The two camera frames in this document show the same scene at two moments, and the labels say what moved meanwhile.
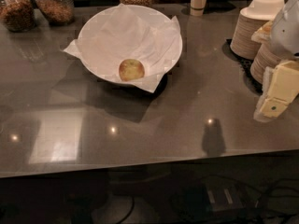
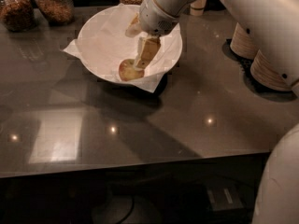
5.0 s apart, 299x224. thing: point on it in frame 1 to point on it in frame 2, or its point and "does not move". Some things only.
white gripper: [286, 35] to [153, 18]
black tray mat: [245, 64] does not move
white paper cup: [198, 0] does not move
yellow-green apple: [131, 69] does not move
